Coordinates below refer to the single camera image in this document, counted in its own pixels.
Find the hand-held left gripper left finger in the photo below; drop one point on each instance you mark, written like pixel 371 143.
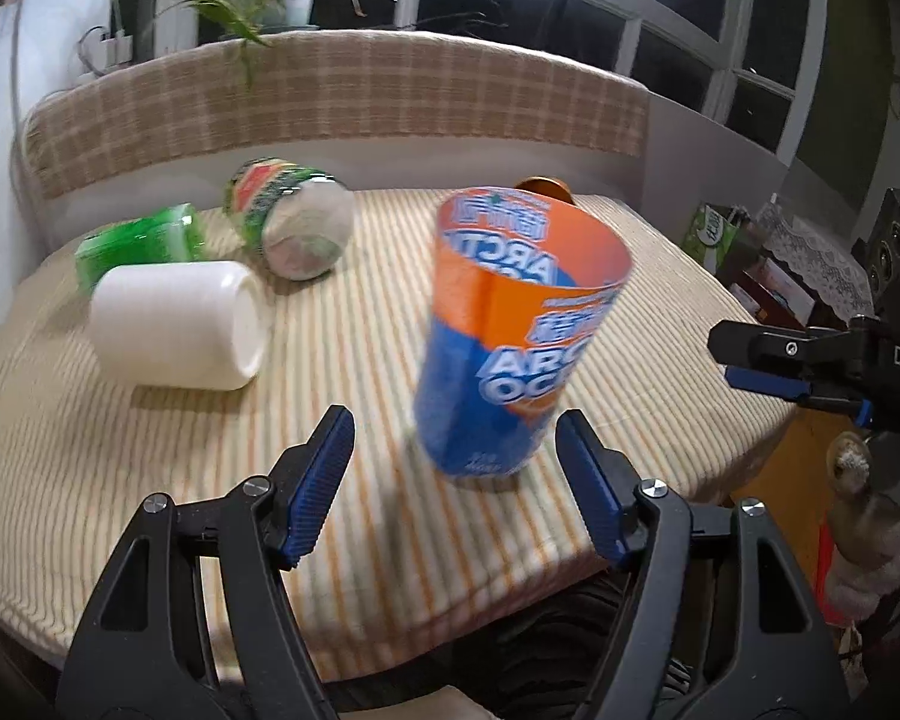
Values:
pixel 321 481

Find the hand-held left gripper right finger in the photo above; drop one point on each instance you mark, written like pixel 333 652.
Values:
pixel 586 481

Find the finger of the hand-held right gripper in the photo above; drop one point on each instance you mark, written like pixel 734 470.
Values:
pixel 769 382
pixel 765 347

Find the orange and blue paper cup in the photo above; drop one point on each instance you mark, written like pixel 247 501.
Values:
pixel 510 330

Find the white cup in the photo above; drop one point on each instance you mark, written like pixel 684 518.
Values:
pixel 176 324

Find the watermelon print cup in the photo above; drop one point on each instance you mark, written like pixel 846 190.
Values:
pixel 289 214

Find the brown cup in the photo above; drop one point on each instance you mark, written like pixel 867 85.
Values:
pixel 546 187

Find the white lace cloth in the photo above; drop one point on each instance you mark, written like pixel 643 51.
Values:
pixel 814 259

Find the green carton box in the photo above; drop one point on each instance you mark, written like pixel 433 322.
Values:
pixel 709 231

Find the dark ribbed object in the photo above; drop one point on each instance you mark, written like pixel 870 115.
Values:
pixel 562 637

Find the beige plush toy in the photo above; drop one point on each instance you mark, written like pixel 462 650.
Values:
pixel 866 532

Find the green plastic bottle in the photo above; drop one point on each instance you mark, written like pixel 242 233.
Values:
pixel 139 240

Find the checked cushion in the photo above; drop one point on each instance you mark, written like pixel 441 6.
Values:
pixel 345 105

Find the white power strip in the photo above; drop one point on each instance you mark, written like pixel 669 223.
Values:
pixel 109 49

